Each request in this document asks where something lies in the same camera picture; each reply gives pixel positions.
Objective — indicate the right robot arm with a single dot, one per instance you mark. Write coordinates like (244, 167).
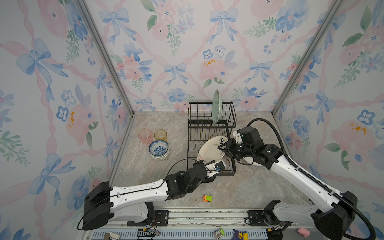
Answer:
(333, 213)

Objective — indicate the cream plate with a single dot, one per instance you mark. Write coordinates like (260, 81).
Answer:
(210, 152)

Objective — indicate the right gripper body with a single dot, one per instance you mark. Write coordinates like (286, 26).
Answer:
(238, 151)

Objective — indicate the black wire dish rack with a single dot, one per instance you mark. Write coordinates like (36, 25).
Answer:
(205, 135)

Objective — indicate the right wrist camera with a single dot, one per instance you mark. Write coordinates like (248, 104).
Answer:
(237, 137)

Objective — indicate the green plate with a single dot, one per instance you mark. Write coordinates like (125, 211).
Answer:
(217, 107)

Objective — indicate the purple yellow toy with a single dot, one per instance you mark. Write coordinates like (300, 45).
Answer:
(240, 235)

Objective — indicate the blue floral bowl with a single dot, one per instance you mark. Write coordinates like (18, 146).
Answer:
(158, 148)

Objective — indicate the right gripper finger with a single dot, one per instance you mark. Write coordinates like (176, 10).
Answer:
(227, 149)
(228, 144)

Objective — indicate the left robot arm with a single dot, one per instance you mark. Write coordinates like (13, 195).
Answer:
(135, 204)

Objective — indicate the yellow transparent cup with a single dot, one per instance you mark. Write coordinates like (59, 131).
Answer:
(161, 134)

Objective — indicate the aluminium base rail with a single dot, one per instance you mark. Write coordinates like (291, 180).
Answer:
(194, 224)

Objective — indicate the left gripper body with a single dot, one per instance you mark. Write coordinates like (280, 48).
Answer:
(209, 180)

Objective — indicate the pink toy pig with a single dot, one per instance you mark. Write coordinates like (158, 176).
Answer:
(304, 232)

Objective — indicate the small colourful toy cube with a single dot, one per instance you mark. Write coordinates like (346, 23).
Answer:
(207, 198)

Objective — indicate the green white small box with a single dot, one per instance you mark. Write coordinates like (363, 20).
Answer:
(220, 233)

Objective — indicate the beige small object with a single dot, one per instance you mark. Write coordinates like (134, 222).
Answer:
(111, 236)

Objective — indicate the pink transparent cup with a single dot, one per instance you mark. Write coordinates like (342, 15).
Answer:
(145, 136)

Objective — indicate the cream ceramic bowl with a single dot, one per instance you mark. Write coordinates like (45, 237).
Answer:
(160, 158)

